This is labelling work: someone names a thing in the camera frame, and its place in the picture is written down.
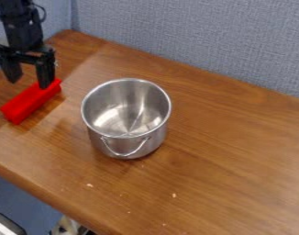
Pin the stainless steel pot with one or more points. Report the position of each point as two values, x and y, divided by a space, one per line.
126 113

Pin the white object under table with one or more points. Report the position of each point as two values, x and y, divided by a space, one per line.
69 227

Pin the grey device under table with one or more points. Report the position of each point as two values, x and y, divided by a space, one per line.
8 227

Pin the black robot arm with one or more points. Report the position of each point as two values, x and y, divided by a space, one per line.
22 4

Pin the red rectangular block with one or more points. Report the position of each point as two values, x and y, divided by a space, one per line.
20 106

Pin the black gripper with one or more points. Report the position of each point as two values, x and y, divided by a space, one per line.
24 45

